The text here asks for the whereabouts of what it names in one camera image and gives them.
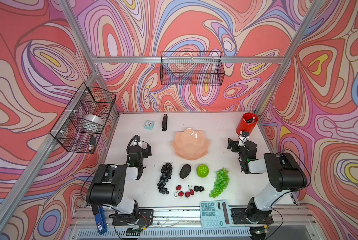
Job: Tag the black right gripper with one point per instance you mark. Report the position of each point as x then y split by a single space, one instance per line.
236 146

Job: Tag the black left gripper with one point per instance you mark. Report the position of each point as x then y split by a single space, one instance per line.
146 150

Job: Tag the black grape bunch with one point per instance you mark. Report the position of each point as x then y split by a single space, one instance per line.
166 174

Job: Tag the green grape bunch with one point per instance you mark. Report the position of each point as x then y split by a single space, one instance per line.
220 184

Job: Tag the green bumpy round fruit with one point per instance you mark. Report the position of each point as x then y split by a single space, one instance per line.
202 171

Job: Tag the dark avocado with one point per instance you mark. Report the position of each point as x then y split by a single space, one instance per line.
185 171

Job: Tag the pink scalloped fruit bowl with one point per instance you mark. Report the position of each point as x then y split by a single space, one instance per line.
190 144

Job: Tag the black berries pair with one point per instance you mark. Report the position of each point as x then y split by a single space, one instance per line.
199 188

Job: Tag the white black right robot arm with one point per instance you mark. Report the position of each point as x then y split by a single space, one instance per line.
284 174

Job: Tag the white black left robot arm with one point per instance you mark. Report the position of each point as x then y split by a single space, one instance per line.
108 185

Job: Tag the small teal clock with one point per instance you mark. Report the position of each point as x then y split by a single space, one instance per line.
149 125

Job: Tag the red cup holder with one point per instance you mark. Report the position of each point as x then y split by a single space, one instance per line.
247 123

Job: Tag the silver tape roll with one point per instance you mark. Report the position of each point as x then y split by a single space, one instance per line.
94 119

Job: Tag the red cherries cluster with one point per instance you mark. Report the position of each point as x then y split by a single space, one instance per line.
180 193

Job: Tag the teal calculator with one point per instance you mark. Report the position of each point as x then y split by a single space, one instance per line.
215 214

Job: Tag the blue black handheld tool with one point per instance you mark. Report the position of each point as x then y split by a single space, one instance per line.
100 219

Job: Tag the black wire basket left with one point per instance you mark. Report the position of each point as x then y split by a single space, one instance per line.
75 134

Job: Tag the black wire basket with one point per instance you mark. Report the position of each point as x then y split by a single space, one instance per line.
75 134
192 68

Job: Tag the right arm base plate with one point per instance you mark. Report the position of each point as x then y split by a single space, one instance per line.
243 216

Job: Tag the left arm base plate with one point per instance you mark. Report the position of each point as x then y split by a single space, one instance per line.
139 218

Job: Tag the black wire basket back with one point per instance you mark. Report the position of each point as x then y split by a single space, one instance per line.
192 68

